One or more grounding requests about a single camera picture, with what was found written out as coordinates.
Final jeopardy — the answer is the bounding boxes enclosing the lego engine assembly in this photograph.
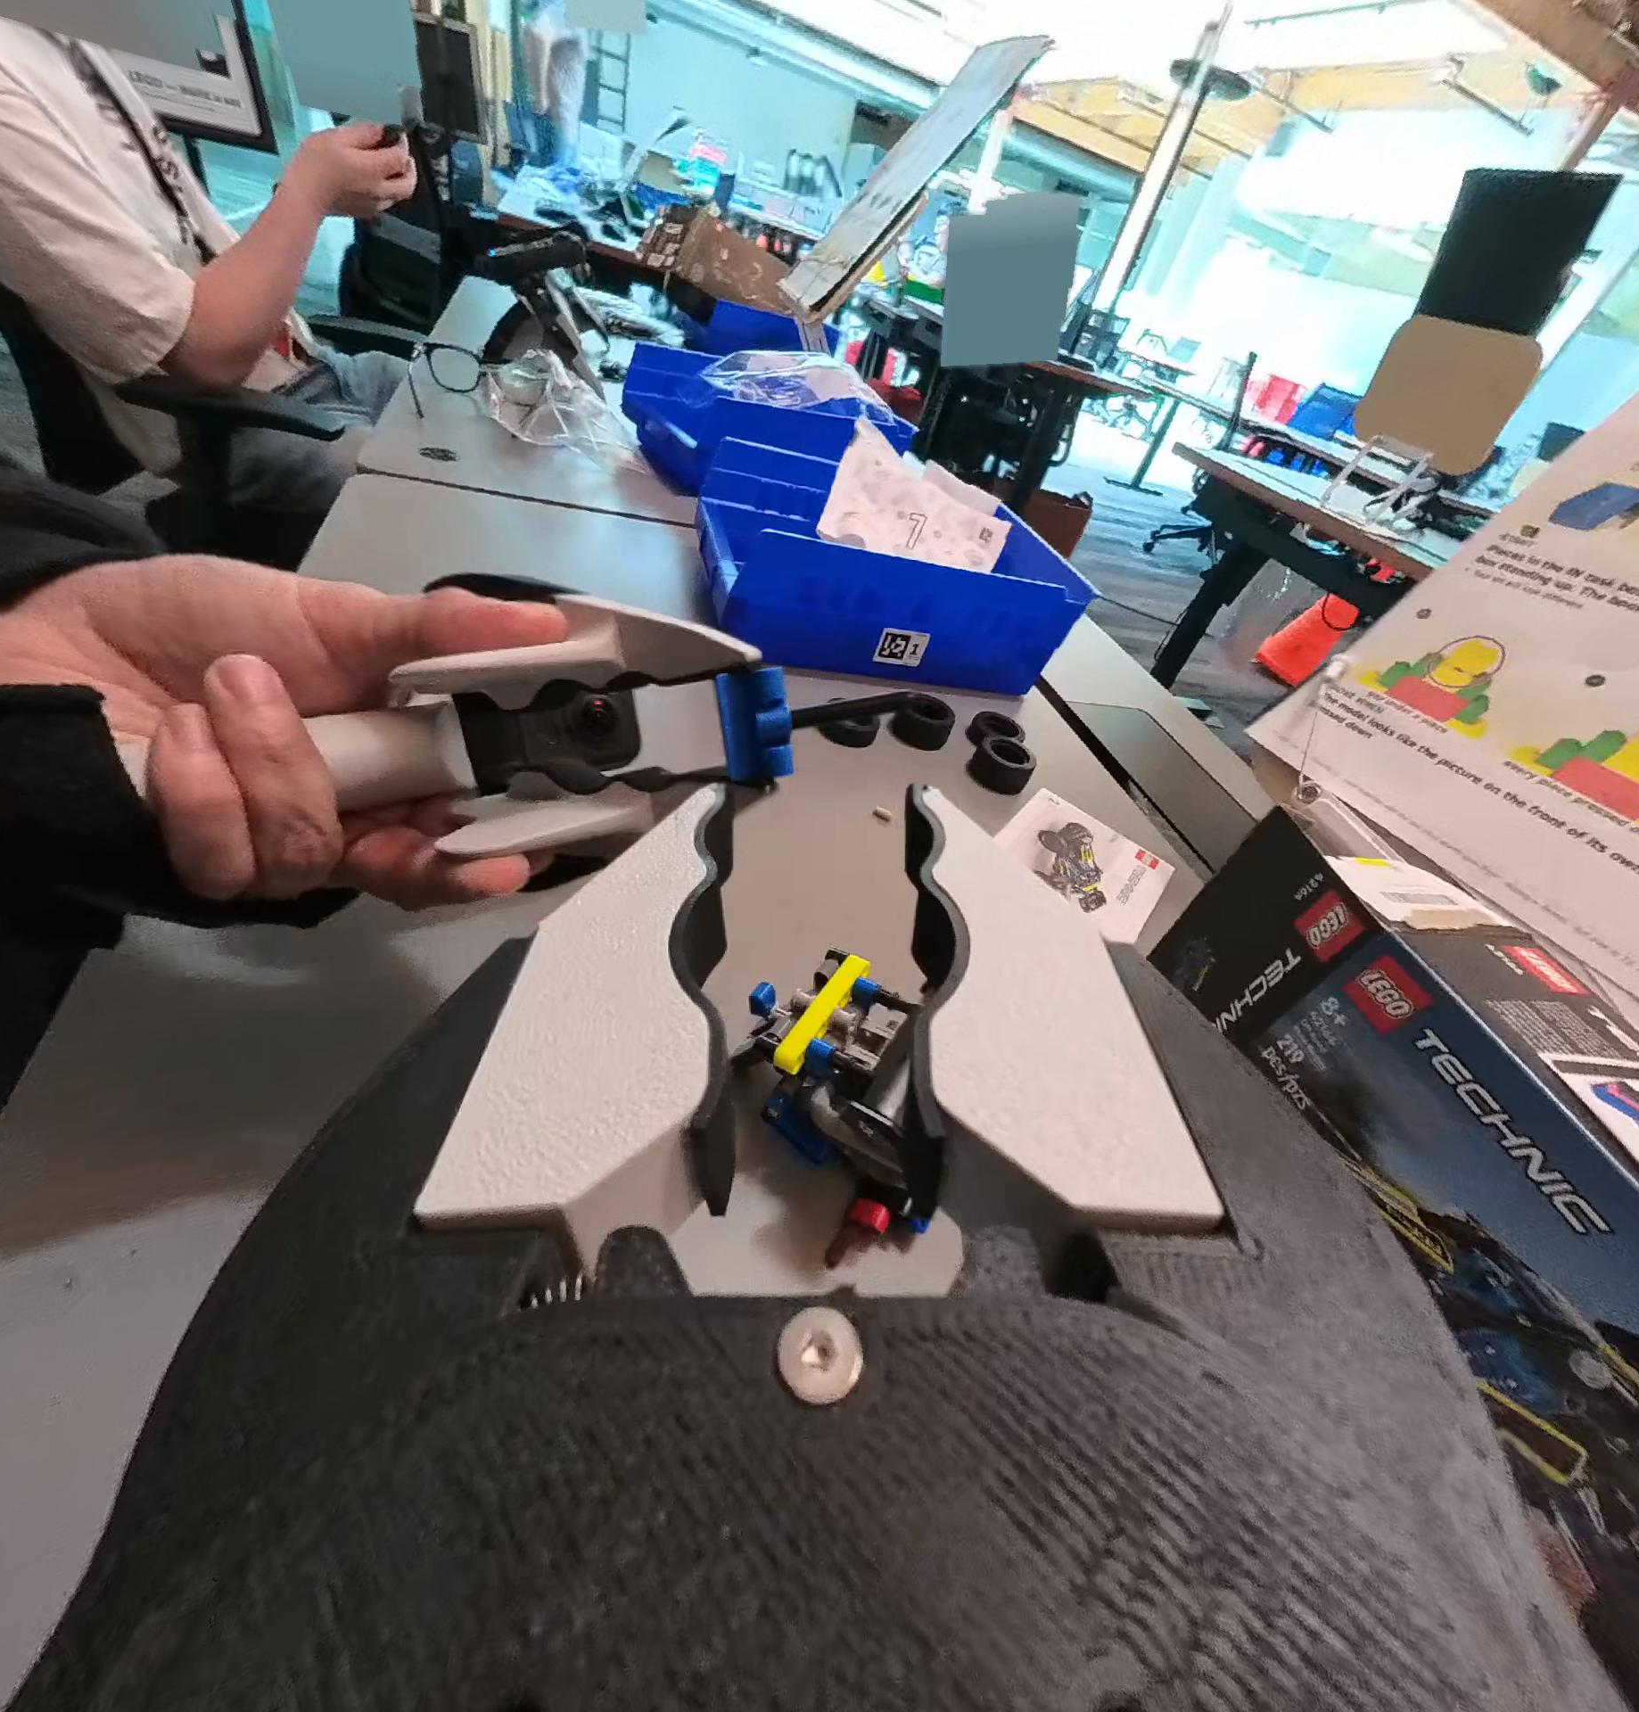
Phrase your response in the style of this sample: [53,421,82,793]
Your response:
[733,948,947,1266]

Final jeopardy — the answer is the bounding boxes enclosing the tilted white instruction board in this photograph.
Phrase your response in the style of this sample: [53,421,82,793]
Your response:
[780,34,1055,323]

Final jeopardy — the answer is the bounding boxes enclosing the framed wall sign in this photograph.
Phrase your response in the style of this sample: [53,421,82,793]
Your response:
[104,0,279,156]

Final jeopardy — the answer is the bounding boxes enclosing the black monitor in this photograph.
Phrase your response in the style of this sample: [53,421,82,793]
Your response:
[1415,168,1623,337]

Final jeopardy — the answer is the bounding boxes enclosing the folded lego leaflet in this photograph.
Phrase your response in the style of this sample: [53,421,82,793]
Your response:
[992,787,1177,948]

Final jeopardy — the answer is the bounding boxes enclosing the black lego axle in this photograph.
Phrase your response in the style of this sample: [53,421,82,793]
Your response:
[782,689,931,736]

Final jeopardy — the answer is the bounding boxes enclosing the orange traffic cone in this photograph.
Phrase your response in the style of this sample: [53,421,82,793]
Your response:
[1252,592,1366,691]

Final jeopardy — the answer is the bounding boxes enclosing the blue lego piece with sticker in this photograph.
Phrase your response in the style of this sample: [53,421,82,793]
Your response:
[713,663,798,787]

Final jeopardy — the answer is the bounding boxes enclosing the lego set box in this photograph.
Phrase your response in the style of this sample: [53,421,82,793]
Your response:
[1147,803,1639,1712]

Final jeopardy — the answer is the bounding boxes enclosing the wooden background desk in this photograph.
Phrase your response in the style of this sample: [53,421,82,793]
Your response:
[1173,443,1503,685]

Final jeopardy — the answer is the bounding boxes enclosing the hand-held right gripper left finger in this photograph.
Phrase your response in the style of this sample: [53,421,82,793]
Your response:
[412,785,741,1243]

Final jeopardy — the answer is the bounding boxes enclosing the black office chair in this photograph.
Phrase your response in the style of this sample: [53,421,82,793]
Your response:
[0,254,426,565]

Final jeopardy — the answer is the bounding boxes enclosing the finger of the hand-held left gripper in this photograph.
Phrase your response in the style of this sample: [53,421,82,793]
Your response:
[389,596,764,698]
[432,765,727,862]

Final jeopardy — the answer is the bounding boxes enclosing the black eyeglasses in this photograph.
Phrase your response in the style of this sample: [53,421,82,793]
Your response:
[405,339,503,419]

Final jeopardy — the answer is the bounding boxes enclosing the laminated instruction sheet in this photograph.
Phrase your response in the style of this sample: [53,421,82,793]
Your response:
[1244,362,1639,1038]

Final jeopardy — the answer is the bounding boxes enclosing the blue plastic bin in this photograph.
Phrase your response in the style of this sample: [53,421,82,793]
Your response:
[686,297,841,360]
[619,341,917,500]

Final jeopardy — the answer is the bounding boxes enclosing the blue bin with code tag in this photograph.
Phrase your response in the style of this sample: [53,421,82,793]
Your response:
[693,439,1104,698]

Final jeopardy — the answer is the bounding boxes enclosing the clear plastic bag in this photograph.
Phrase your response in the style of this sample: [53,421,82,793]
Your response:
[481,348,640,455]
[695,348,888,419]

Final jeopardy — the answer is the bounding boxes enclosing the white printed parts bag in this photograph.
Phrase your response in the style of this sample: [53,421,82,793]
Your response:
[817,417,1012,578]

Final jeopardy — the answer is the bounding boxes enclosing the person's left hand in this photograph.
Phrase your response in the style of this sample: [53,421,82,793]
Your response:
[0,553,570,915]

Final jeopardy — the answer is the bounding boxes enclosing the tan board on stand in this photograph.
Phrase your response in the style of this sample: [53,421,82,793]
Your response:
[1354,315,1546,482]

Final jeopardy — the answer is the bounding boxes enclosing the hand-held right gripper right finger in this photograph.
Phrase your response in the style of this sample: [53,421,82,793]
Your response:
[900,785,1230,1235]

